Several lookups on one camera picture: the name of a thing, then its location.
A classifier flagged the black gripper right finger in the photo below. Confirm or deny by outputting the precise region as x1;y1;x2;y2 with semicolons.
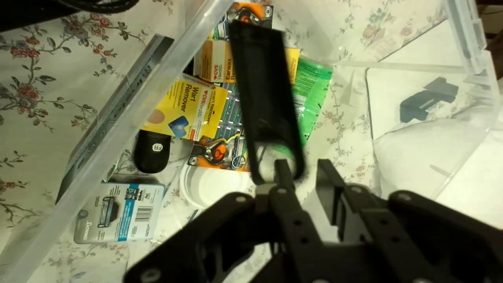
314;158;503;283

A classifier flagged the floral bed sheet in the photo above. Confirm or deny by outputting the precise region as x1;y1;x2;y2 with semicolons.
0;0;503;283

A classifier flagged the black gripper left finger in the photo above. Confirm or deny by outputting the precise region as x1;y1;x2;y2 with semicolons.
122;158;326;283

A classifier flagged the white round lid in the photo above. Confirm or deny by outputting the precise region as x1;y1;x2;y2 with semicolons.
179;164;257;211

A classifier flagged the razor cartridge pack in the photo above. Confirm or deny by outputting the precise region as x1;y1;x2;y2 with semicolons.
72;181;166;246

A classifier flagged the dark grey flat box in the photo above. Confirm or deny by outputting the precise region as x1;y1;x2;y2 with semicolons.
53;34;175;203

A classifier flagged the long black object with loop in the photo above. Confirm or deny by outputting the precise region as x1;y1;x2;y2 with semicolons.
224;20;308;186

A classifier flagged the orange tool blister pack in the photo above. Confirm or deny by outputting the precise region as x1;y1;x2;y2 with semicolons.
185;86;252;174

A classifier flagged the orange card packet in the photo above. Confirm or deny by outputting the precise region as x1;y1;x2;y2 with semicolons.
229;0;274;29

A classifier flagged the yellow cardboard box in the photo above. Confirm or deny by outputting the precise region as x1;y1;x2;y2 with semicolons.
142;73;232;144

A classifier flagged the black remote control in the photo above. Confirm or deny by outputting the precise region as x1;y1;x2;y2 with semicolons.
399;76;460;126

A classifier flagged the black key fob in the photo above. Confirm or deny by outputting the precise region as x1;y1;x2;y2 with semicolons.
131;130;172;175

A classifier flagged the large clear plastic container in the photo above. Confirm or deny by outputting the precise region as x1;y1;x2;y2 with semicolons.
0;0;503;283

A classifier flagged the green packet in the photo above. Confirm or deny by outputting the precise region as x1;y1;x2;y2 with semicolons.
289;54;334;147

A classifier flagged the orange yellow box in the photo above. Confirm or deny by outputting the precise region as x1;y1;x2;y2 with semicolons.
191;37;303;86

